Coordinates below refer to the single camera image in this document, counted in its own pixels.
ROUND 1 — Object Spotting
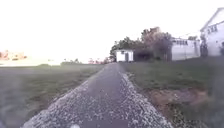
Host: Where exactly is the small white shed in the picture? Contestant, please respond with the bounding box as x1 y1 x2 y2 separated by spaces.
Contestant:
115 49 135 63

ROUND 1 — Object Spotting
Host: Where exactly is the grey asphalt path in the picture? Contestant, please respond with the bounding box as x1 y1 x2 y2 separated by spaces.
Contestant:
20 62 174 128

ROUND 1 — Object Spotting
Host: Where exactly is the tree clump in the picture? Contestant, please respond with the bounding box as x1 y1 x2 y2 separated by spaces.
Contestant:
109 26 174 63

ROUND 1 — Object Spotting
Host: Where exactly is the grass verge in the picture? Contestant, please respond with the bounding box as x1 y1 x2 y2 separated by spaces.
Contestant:
119 56 224 128

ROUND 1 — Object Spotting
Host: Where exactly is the grass field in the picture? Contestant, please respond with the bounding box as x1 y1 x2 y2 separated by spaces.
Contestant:
0 63 105 128

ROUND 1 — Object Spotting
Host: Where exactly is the white house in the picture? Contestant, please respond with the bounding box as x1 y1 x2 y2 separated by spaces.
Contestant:
199 7 224 57

